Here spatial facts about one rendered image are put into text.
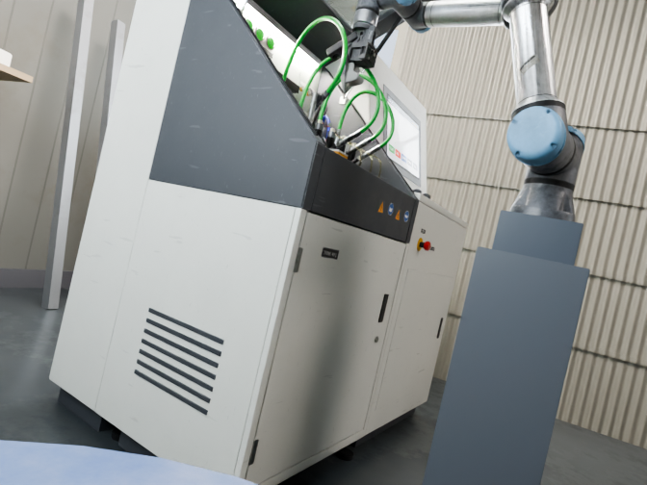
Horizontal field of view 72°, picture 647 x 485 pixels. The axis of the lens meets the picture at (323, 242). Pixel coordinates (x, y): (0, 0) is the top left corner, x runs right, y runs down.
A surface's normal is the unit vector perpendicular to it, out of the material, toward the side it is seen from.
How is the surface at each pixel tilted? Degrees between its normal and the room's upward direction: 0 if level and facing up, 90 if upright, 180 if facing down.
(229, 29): 90
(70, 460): 0
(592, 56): 90
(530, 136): 97
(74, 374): 90
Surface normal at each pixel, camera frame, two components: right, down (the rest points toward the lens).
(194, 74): -0.52, -0.12
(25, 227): 0.88, 0.21
